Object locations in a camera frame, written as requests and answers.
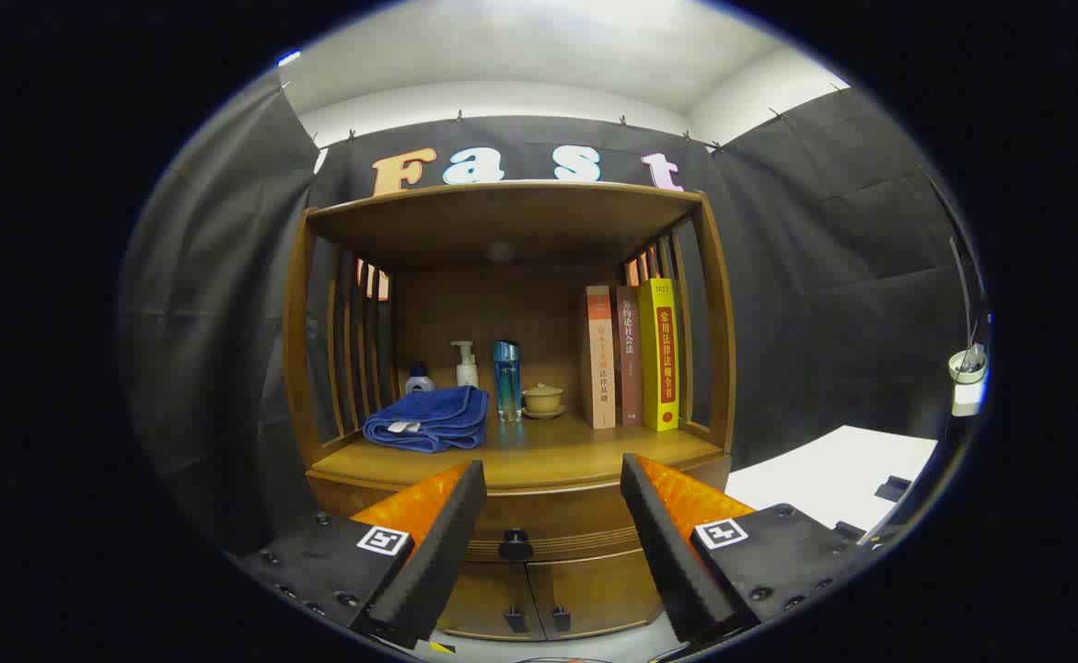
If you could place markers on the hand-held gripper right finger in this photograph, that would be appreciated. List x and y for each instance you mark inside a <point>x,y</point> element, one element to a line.
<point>663,543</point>

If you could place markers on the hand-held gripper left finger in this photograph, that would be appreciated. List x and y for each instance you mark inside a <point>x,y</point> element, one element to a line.
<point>442,543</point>

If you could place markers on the black round drawer knob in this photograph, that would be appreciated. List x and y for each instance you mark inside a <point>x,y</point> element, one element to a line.
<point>515,546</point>

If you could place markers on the wooden drawer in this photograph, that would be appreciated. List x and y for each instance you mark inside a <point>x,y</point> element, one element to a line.
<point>552,511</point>

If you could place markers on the wooden cabinet door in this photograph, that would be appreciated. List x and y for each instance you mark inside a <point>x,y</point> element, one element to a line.
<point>488,589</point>
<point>603,589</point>

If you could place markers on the wooden countertop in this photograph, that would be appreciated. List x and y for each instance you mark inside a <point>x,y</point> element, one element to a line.
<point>557,451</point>

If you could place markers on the wooden cabinet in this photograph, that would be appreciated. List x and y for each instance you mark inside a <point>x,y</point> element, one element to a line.
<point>502,221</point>

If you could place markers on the blue folded towel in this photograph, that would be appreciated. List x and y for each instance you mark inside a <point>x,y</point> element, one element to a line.
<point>433,419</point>

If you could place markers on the small white bottle blue cap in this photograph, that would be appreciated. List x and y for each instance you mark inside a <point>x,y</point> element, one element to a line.
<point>419,382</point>

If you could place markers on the white pump bottle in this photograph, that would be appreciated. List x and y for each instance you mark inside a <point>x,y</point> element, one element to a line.
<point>467,373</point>

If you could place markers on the blue glass bottle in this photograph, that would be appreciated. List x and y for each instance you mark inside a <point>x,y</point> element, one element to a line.
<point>506,382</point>

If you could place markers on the white table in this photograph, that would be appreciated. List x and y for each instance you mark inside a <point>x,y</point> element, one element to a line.
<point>824,479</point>

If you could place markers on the yellow book red label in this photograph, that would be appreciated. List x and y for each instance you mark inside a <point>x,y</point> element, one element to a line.
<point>659,368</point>

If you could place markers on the yellow-green lidded teacup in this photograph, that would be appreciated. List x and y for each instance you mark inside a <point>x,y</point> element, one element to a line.
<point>543,400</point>

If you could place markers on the brown book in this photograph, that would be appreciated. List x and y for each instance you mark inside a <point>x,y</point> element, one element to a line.
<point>629,368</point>

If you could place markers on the beige book orange band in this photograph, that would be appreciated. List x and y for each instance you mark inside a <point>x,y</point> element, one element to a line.
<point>599,368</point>

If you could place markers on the small black object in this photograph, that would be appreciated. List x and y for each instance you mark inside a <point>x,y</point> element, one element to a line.
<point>893,488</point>

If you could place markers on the white container with tools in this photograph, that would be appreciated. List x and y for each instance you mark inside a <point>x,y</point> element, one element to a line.
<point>967,378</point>

